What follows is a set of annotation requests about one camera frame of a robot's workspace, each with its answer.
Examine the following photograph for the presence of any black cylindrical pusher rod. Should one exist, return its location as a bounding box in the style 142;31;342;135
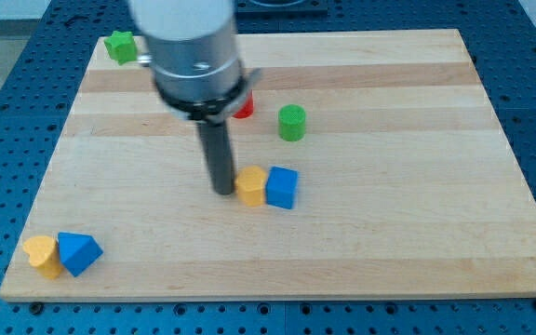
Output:
196;122;235;195

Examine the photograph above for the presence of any yellow hexagon block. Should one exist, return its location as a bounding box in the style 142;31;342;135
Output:
235;166;268;207

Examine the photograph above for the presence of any blue cube block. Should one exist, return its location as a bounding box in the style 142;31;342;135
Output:
265;167;299;209

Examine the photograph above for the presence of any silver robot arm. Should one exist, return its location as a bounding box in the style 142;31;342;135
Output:
127;0;260;195

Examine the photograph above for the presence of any red block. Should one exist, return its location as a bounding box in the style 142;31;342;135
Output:
233;92;254;119

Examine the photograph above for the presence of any green cylinder block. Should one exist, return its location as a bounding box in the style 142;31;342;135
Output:
278;104;306;141

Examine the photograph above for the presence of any green star block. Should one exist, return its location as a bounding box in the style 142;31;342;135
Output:
103;31;138;65

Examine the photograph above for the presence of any blue triangle block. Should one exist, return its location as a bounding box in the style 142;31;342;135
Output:
58;232;103;277

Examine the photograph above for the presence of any wooden board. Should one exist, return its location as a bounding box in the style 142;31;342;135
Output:
0;29;536;302

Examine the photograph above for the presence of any blue perforated table plate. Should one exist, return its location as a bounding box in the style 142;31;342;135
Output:
0;0;536;334

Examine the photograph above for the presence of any yellow heart block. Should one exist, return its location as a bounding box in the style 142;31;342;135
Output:
22;235;63;279

